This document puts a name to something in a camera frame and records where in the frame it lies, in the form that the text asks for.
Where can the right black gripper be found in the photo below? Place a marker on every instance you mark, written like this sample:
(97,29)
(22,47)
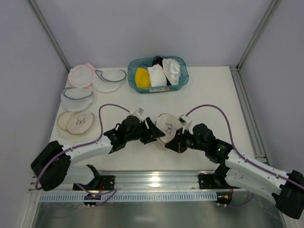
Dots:
(179,138)

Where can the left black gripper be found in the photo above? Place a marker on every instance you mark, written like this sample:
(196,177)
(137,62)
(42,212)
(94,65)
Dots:
(145,130)

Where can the beige mesh laundry bag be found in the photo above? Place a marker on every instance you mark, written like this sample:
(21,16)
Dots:
(168,124)

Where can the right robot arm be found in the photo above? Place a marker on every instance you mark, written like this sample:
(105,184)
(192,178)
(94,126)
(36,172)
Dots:
(285,190)

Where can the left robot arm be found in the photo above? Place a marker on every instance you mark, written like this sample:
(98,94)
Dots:
(55,165)

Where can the yellow bra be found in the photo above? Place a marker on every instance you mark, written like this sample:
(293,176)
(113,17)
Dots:
(142,78)

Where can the white folded bra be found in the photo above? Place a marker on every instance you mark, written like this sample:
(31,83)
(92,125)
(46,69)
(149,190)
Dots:
(157,76)

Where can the white lace bra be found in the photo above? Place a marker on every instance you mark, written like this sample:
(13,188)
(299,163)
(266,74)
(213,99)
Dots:
(172,70)

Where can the white grey-trim laundry bag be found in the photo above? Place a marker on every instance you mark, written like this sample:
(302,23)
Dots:
(106,81)

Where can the black bra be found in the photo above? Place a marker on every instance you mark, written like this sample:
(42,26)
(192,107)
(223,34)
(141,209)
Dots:
(156,60)

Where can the white blue-trim laundry bag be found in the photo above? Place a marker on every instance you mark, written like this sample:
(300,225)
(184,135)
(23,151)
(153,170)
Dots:
(76,99)

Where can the pink mesh laundry bag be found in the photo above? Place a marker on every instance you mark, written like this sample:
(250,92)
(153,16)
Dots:
(81,75)

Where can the teal plastic basket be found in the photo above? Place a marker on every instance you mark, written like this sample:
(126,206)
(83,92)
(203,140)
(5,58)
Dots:
(134,65)

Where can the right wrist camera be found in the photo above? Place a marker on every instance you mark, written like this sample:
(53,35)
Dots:
(186,122)

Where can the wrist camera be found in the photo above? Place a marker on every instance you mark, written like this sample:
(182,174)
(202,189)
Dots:
(138,114)
(186,122)

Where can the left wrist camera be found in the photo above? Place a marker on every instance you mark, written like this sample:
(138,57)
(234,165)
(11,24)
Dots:
(138,114)

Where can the aluminium mounting rail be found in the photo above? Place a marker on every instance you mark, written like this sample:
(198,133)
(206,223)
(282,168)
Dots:
(154,181)

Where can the white slotted cable duct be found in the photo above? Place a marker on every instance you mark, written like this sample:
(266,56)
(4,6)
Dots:
(129,197)

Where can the right side aluminium rail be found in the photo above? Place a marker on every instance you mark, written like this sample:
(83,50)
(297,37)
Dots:
(257,144)

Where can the right frame post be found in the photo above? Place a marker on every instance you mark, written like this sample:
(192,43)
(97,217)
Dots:
(273,5)

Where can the frame post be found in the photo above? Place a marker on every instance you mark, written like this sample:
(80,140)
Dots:
(39,14)
(273,5)

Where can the left frame post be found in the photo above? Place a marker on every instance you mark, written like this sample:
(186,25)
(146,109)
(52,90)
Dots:
(39,14)

